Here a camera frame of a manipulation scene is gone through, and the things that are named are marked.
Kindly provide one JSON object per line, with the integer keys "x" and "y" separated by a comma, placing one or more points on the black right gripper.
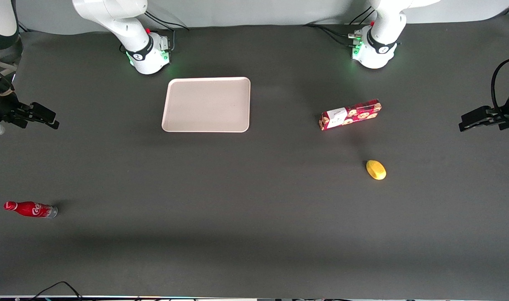
{"x": 0, "y": 105}

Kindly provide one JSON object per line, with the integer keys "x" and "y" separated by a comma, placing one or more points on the red coke bottle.
{"x": 32, "y": 209}

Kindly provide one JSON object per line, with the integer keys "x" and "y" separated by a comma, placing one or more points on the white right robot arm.
{"x": 131, "y": 25}

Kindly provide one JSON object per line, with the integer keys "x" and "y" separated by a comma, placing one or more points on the pale pink rectangular tray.
{"x": 207, "y": 104}

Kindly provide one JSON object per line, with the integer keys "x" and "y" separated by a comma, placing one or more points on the yellow lemon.
{"x": 376, "y": 169}

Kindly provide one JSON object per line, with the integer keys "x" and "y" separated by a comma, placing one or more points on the red cookie box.
{"x": 350, "y": 114}

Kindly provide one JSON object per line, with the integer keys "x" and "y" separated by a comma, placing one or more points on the dark grey table cloth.
{"x": 254, "y": 209}

